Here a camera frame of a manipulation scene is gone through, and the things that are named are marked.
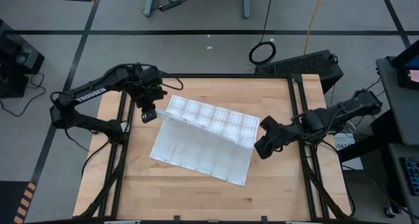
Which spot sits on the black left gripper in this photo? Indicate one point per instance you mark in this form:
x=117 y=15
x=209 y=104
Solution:
x=149 y=94

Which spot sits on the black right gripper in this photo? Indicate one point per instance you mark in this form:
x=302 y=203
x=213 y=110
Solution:
x=281 y=134

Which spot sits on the white plaid towel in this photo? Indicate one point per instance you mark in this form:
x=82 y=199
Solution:
x=203 y=145

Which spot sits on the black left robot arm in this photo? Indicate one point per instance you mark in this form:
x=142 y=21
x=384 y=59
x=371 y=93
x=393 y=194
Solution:
x=88 y=94

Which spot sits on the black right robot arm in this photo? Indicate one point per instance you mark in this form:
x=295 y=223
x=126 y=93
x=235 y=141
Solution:
x=343 y=111

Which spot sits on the white labelled box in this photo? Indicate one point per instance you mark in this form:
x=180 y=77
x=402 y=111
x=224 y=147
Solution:
x=348 y=152

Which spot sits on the black perforated computer case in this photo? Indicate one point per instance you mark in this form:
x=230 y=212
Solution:
x=301 y=67

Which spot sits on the black desk base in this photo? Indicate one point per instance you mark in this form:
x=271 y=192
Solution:
x=360 y=148

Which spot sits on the black table clip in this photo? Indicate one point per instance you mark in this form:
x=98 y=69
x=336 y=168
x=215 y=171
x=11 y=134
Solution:
x=264 y=219
x=176 y=219

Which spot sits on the black power strip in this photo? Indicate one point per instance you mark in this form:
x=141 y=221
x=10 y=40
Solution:
x=170 y=5

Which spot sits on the gray desk leg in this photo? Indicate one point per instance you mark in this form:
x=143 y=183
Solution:
x=247 y=3
x=150 y=1

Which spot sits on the gray keyboard desk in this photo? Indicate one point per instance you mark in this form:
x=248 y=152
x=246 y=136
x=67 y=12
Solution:
x=394 y=171

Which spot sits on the black caster wheel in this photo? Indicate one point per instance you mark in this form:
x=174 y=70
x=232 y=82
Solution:
x=389 y=212

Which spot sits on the large black equipment box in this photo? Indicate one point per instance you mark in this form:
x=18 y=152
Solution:
x=19 y=53

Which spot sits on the black keyboard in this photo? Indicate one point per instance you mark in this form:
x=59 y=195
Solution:
x=410 y=176

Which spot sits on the small black equipment box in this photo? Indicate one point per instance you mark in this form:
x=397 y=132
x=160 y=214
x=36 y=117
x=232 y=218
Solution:
x=13 y=83

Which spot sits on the black desk monitor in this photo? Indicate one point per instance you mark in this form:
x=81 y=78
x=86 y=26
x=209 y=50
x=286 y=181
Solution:
x=409 y=70

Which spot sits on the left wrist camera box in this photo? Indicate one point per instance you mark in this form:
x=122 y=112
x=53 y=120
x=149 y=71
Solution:
x=149 y=116

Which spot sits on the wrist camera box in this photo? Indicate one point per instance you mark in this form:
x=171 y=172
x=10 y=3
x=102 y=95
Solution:
x=149 y=116
x=263 y=148

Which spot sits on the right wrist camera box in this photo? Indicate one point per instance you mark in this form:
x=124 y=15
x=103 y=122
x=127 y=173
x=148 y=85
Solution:
x=263 y=148

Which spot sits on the black table frame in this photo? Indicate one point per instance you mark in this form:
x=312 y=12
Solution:
x=229 y=76

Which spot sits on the silver aluminium post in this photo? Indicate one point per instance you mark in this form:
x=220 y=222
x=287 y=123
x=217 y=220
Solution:
x=122 y=222

